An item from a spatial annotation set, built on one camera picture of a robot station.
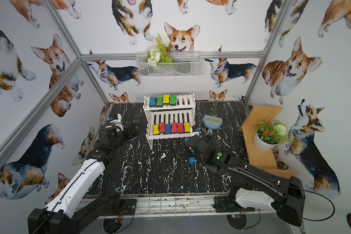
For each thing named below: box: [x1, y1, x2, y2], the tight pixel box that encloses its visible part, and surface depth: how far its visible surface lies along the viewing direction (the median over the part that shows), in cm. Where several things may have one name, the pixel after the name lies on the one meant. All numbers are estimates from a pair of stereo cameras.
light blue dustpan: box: [202, 114, 224, 136], surface depth 110 cm
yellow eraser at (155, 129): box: [152, 124, 160, 136], surface depth 89 cm
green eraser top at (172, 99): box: [169, 95, 177, 105], surface depth 86 cm
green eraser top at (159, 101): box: [156, 96, 164, 107], surface depth 83 cm
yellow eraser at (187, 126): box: [183, 122, 191, 133], surface depth 91 cm
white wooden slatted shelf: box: [142, 92, 197, 150], surface depth 88 cm
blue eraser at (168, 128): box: [165, 123, 172, 135], surface depth 88 cm
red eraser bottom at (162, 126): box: [158, 122, 166, 134], surface depth 90 cm
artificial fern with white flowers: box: [144, 33, 173, 68], surface depth 82 cm
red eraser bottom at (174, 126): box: [171, 122, 178, 134], surface depth 90 cm
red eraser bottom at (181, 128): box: [177, 122, 185, 134], surface depth 90 cm
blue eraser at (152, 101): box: [148, 96, 157, 107], surface depth 84 cm
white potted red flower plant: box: [253, 117, 290, 152], surface depth 78 cm
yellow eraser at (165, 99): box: [162, 94, 171, 104], surface depth 85 cm
